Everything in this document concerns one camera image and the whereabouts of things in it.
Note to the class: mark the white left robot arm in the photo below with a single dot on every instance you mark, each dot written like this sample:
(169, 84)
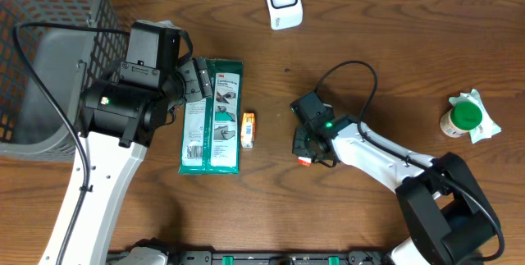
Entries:
(118, 116)

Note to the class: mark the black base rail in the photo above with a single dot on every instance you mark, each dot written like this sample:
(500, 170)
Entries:
(214, 258)

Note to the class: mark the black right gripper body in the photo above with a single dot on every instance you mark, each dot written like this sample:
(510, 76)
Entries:
(303, 143)

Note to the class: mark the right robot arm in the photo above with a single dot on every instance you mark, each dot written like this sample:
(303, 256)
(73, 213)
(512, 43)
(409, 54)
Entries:
(447, 215)

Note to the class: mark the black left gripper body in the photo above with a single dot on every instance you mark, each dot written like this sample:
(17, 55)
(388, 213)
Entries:
(190, 82)

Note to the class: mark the green 3M cloth package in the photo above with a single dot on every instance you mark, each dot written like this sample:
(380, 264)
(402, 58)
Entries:
(210, 141)

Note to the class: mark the white barcode scanner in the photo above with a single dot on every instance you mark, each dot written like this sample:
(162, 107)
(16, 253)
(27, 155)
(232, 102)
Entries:
(285, 14)

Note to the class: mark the orange stick sachet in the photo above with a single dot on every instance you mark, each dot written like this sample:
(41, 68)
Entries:
(304, 161)

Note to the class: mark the green lid jar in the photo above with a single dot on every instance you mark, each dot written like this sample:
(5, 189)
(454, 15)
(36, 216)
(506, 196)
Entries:
(460, 119)

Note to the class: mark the grey plastic mesh basket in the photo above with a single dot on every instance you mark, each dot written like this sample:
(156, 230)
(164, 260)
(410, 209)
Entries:
(67, 46)

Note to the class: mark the white teal wipes packet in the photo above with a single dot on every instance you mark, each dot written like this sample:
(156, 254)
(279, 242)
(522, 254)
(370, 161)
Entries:
(488, 127)

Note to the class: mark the small orange white box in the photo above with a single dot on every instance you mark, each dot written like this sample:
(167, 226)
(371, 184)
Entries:
(247, 133)

